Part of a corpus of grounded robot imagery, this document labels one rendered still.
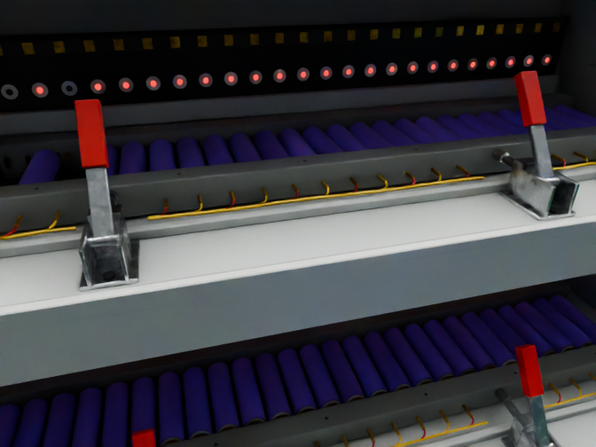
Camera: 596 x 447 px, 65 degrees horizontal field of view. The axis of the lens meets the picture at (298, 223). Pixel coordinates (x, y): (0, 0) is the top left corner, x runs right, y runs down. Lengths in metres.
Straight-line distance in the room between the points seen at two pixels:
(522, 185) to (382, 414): 0.19
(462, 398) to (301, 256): 0.21
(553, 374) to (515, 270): 0.15
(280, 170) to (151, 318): 0.12
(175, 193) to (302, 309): 0.11
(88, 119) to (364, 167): 0.17
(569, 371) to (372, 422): 0.18
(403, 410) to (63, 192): 0.28
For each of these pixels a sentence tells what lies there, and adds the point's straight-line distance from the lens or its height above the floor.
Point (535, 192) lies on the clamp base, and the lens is 0.33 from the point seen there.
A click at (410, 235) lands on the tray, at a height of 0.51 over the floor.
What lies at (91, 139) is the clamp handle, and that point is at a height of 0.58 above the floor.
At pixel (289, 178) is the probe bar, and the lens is 0.31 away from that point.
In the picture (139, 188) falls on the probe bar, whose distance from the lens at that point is 0.30.
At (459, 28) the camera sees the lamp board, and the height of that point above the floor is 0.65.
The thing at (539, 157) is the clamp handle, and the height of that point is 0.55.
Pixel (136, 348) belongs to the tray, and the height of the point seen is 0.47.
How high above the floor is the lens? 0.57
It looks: 11 degrees down
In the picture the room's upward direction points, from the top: 5 degrees counter-clockwise
